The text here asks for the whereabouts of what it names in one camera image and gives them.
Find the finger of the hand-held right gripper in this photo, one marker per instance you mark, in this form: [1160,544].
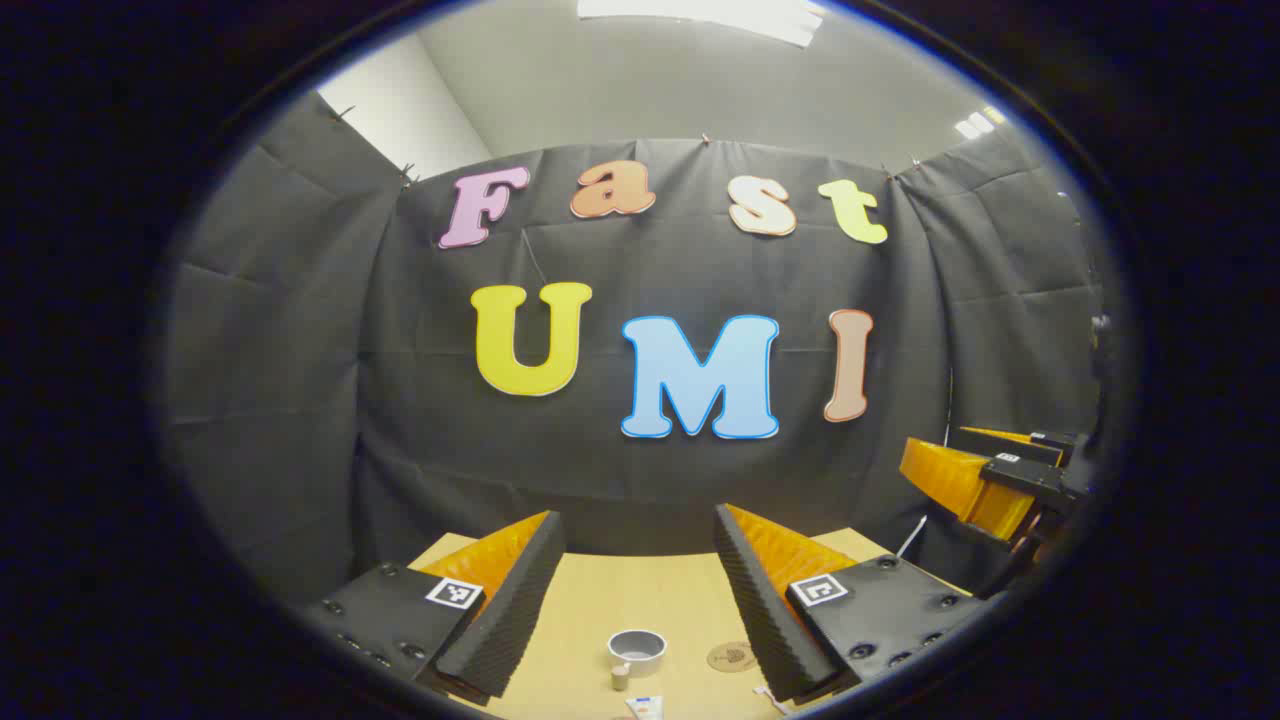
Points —
[965,485]
[1010,440]

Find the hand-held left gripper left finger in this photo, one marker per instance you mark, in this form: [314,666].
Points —
[510,610]

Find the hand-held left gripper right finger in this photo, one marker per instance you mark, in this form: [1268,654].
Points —
[760,610]

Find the round wooden coaster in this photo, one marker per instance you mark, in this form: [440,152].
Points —
[732,657]

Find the white toothbrush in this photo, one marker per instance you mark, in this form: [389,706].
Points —
[770,698]

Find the white cup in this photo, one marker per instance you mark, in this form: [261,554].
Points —
[637,650]

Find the white toothpaste tube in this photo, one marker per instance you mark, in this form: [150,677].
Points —
[646,708]

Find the light wooden desktop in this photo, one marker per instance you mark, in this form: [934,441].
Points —
[640,595]

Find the black backdrop cloth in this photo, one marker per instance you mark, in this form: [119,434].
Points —
[650,480]

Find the small ceiling light panel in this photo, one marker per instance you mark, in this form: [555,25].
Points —
[978,122]

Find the large ceiling light panel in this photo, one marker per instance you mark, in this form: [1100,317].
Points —
[700,15]

